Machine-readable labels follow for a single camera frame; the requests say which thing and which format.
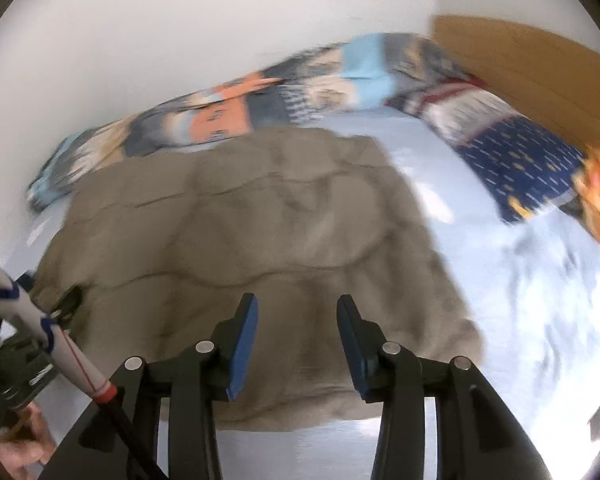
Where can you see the olive puffer jacket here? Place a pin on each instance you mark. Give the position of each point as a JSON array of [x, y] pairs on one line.
[[255, 220]]

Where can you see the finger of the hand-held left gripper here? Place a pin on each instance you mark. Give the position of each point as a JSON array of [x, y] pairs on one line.
[[70, 302]]

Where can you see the patchwork cartoon quilt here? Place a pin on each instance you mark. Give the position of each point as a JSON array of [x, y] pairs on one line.
[[220, 110]]

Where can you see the wooden headboard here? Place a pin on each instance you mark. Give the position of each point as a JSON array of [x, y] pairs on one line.
[[530, 60]]

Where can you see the person's left hand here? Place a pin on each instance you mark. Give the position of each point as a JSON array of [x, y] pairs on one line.
[[25, 452]]

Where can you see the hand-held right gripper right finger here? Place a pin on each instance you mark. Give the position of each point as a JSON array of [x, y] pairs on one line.
[[355, 350]]

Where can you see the blue patterned pillow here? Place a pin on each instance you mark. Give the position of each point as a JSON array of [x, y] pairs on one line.
[[520, 160]]

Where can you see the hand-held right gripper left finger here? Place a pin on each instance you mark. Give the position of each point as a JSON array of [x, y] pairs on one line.
[[242, 350]]

